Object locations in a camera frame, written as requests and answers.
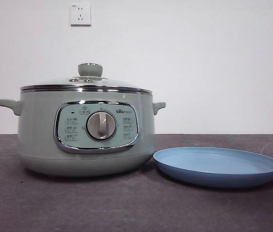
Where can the glass lid with green knob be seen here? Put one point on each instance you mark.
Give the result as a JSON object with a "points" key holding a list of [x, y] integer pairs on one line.
{"points": [[90, 70]]}

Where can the blue round plate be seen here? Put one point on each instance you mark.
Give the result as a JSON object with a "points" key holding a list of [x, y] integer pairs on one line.
{"points": [[211, 162]]}

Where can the pale green electric steamer pot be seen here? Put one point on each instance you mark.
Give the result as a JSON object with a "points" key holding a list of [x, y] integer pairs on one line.
{"points": [[42, 125]]}

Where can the white wall socket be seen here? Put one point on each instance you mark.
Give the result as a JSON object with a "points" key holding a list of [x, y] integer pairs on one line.
{"points": [[80, 14]]}

